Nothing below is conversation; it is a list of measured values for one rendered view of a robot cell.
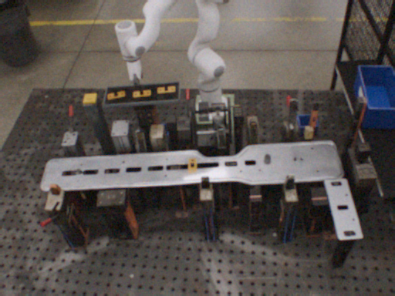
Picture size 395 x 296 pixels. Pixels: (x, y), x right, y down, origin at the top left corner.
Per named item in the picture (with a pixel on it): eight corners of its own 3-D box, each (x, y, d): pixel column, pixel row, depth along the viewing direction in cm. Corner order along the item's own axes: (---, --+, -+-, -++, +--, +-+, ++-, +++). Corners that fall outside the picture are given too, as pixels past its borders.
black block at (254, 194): (247, 239, 196) (248, 206, 173) (245, 220, 203) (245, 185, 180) (264, 238, 195) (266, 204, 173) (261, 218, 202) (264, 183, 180)
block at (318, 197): (302, 239, 193) (309, 207, 172) (298, 219, 200) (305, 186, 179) (322, 238, 192) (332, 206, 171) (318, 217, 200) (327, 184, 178)
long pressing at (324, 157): (37, 197, 185) (35, 195, 184) (48, 159, 200) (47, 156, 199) (346, 179, 178) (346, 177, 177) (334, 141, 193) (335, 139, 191)
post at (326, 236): (323, 240, 191) (334, 207, 170) (319, 220, 199) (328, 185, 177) (336, 239, 191) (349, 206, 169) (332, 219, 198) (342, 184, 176)
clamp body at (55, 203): (67, 253, 198) (38, 214, 170) (72, 227, 208) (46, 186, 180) (88, 253, 197) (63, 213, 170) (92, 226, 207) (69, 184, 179)
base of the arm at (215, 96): (201, 94, 248) (197, 71, 233) (232, 97, 243) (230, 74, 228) (193, 117, 237) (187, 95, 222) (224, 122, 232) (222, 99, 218)
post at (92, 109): (104, 163, 233) (82, 106, 200) (106, 152, 238) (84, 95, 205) (117, 162, 233) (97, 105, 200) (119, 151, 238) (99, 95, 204)
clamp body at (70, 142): (80, 190, 222) (57, 147, 194) (83, 174, 229) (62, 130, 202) (97, 190, 221) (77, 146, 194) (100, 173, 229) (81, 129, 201)
